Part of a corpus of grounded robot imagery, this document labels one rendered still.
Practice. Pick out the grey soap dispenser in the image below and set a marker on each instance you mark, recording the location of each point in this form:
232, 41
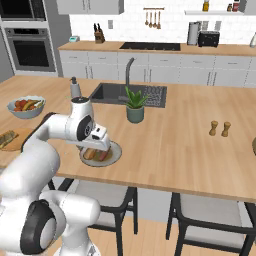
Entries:
75, 87

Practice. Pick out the yellow jar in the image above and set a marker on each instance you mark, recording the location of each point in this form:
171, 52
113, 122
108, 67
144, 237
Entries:
206, 5

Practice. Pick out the small teal box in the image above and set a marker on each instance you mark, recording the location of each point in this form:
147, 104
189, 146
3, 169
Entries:
73, 39

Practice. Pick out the wooden shaker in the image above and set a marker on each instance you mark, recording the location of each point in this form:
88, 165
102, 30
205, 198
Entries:
226, 129
213, 128

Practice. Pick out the black chair with grey seat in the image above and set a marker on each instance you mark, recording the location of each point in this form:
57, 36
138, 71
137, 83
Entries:
210, 213
110, 200

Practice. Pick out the red-brown sausage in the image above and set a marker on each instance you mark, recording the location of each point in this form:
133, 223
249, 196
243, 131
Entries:
103, 155

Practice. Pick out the grey bowl of fruit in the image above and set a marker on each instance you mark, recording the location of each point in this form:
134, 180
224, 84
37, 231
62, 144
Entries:
26, 107

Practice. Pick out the round wooden board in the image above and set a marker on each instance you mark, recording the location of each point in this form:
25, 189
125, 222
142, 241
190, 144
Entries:
18, 141

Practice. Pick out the brown round object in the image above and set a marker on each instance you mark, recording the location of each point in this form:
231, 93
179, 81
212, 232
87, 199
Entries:
254, 146

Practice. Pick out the black hob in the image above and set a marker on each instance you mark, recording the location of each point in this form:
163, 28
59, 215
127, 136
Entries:
150, 46

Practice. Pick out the small dark jar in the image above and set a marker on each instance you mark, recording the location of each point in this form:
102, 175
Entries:
229, 7

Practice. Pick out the black microwave oven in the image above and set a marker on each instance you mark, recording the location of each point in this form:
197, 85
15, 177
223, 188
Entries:
21, 9

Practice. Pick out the grey round bowl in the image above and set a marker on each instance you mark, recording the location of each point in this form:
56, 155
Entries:
115, 154

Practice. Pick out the white wall shelf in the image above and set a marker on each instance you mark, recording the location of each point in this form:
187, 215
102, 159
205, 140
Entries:
213, 12

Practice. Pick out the dark grey tap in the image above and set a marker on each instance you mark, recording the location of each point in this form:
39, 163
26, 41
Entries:
128, 71

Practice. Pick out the brown bun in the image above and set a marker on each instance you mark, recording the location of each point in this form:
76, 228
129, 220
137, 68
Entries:
89, 154

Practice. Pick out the rail with hanging wooden tools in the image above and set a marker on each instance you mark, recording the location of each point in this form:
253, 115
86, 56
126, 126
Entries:
153, 18

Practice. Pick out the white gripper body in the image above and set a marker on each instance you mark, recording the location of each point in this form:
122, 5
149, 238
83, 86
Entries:
96, 144

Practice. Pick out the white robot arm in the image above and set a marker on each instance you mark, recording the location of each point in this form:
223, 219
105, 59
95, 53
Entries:
30, 166

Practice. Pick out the silver canister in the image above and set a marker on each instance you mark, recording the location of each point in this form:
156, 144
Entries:
193, 33

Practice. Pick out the wooden knife block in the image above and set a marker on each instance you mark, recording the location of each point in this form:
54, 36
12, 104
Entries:
99, 36

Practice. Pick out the dark sink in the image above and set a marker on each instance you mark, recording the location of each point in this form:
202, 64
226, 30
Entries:
110, 93

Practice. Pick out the black toaster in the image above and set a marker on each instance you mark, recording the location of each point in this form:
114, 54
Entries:
208, 39

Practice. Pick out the green plant in grey pot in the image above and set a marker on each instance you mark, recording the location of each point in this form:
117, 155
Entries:
135, 111

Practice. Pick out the white wall cupboards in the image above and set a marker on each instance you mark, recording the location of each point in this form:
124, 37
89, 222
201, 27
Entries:
90, 6

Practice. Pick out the white base cupboards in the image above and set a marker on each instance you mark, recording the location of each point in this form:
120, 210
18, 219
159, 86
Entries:
156, 68

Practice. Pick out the steel built-in oven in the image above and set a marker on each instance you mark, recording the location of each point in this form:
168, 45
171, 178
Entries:
30, 50

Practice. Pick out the pale kettle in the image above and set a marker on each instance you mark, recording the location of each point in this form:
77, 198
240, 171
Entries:
253, 40

